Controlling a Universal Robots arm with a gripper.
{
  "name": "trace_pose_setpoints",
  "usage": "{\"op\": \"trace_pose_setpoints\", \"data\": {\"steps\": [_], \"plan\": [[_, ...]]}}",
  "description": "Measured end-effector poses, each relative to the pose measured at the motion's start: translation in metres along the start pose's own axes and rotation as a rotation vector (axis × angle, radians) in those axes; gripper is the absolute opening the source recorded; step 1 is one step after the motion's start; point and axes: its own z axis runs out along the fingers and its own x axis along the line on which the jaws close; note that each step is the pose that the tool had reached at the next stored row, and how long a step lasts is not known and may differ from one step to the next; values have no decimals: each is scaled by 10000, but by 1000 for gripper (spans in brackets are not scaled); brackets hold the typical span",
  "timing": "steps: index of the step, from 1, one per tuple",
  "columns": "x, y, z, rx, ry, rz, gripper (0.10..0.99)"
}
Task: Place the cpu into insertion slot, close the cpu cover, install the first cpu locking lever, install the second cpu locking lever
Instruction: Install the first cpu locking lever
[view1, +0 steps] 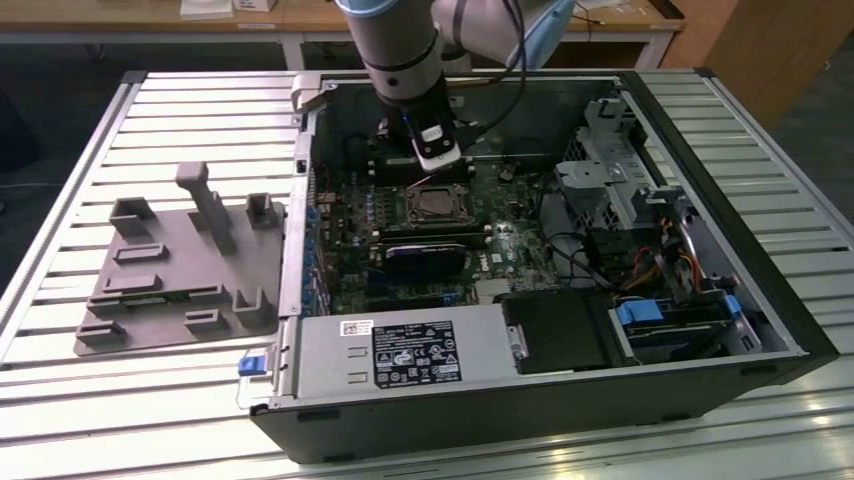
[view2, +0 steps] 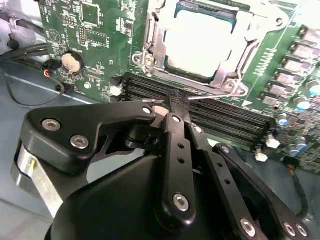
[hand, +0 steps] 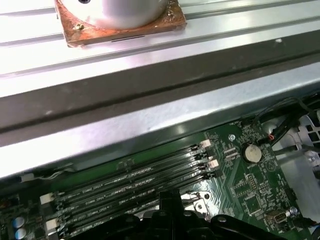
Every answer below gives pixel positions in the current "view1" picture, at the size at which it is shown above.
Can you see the silver green CPU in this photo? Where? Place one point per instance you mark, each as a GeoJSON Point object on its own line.
{"type": "Point", "coordinates": [440, 205]}

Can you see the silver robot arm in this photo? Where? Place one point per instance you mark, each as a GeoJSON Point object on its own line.
{"type": "Point", "coordinates": [394, 45]}

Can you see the CPU socket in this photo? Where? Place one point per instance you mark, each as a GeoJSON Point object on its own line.
{"type": "Point", "coordinates": [414, 223]}

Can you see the black plastic bay cover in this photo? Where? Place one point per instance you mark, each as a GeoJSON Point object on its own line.
{"type": "Point", "coordinates": [554, 330]}

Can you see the round coin cell battery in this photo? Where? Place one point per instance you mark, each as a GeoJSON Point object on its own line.
{"type": "Point", "coordinates": [507, 172]}

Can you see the black graphics card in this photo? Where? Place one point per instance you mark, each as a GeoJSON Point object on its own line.
{"type": "Point", "coordinates": [423, 257]}

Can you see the green motherboard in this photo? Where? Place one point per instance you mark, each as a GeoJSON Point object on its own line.
{"type": "Point", "coordinates": [520, 240]}

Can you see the silver metal drive cage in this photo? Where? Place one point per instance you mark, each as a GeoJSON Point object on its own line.
{"type": "Point", "coordinates": [587, 200]}

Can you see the white box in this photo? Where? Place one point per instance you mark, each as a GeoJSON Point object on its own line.
{"type": "Point", "coordinates": [254, 5]}
{"type": "Point", "coordinates": [207, 10]}

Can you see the silver finned chipset heatsink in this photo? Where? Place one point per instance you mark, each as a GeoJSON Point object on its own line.
{"type": "Point", "coordinates": [495, 289]}

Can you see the silver power supply unit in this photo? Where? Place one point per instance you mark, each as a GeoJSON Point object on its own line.
{"type": "Point", "coordinates": [414, 350]}

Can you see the grey parts rack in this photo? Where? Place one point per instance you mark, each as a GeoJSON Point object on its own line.
{"type": "Point", "coordinates": [174, 280]}

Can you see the wooden desk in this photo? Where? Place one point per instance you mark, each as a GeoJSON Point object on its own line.
{"type": "Point", "coordinates": [100, 22]}

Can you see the wooden cabinet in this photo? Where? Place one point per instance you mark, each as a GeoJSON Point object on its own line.
{"type": "Point", "coordinates": [767, 50]}

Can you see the blue case latch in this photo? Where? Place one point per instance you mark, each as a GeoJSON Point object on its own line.
{"type": "Point", "coordinates": [252, 365]}

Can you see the small blue carrier tab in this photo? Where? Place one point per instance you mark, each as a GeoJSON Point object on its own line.
{"type": "Point", "coordinates": [731, 306]}

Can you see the black grey PC case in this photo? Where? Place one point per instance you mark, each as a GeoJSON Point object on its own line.
{"type": "Point", "coordinates": [467, 425]}

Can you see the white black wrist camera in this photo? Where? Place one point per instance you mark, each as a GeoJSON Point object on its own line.
{"type": "Point", "coordinates": [436, 150]}

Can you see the silver metal cage bracket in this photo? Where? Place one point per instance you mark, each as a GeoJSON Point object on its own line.
{"type": "Point", "coordinates": [610, 150]}

